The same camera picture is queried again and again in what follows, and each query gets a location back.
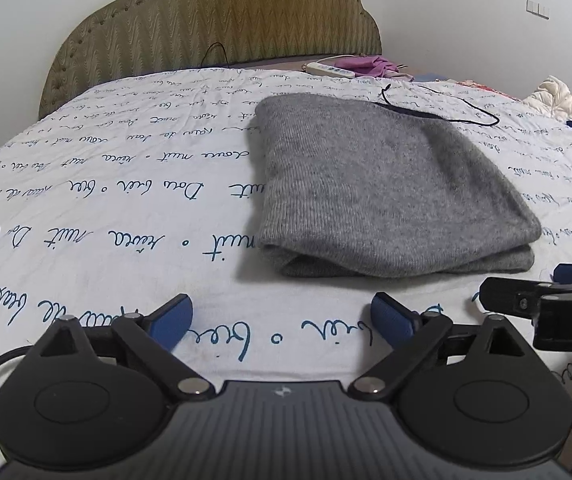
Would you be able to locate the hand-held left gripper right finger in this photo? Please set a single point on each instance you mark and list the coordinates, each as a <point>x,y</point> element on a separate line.
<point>391,322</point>

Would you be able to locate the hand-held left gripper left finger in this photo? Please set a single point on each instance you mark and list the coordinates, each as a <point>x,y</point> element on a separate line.
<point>170,322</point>

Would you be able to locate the grey sweater with navy sleeves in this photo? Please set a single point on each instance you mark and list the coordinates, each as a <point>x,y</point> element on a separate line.
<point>391,185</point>

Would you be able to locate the floral cloth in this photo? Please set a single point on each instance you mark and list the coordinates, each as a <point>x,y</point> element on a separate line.
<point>481,87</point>

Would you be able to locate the pink cloth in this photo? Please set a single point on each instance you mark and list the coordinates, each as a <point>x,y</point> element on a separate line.
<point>366,65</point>

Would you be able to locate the olive striped headboard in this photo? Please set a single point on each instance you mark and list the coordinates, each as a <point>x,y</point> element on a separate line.
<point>215,10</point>

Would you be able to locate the white wall switch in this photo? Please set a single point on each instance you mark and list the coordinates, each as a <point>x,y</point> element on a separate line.
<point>537,9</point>

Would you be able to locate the mauve bed sheet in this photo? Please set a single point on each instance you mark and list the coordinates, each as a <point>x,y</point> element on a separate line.
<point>276,62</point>

